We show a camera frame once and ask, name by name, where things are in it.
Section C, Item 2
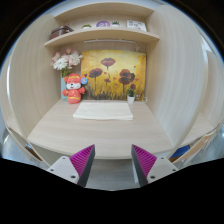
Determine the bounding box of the purple round decorative plate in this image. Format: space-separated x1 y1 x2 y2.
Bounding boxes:
96 20 111 27

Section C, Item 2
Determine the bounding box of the small white potted plant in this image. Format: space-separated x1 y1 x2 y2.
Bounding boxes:
127 88 135 104

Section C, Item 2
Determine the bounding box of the small green plant left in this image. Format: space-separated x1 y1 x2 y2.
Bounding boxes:
82 24 92 29

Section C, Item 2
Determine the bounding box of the under-shelf light bar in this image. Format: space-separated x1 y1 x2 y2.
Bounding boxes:
84 39 136 44

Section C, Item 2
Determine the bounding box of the blue object at right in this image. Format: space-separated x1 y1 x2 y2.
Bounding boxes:
170 145 190 159

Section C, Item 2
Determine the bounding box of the cream folded towel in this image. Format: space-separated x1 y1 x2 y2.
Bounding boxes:
73 102 134 120

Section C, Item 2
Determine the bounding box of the pink white flower bouquet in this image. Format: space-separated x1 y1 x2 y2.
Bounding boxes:
51 48 82 77

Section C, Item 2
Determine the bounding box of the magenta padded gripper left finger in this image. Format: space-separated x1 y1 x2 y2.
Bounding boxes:
47 145 95 187

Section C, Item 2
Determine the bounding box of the small green plant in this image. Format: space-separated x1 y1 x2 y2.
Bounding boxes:
111 21 120 27
82 24 92 29

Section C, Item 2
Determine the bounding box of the white framed text sign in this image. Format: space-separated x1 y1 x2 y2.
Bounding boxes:
127 20 146 31

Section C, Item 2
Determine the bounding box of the yellow poppy flower painting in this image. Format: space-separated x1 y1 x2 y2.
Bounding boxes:
81 50 146 101

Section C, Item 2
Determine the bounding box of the red plush tiger toy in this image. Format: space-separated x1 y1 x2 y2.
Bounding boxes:
62 73 88 104

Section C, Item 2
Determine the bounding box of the light wood upper shelf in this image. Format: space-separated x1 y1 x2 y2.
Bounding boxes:
45 28 159 47

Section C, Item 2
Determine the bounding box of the light blue vase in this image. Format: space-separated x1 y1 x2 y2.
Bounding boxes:
61 78 67 102

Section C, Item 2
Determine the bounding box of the small green plant right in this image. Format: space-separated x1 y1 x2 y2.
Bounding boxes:
111 21 120 27

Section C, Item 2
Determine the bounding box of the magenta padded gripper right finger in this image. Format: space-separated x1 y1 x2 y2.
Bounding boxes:
131 145 178 187

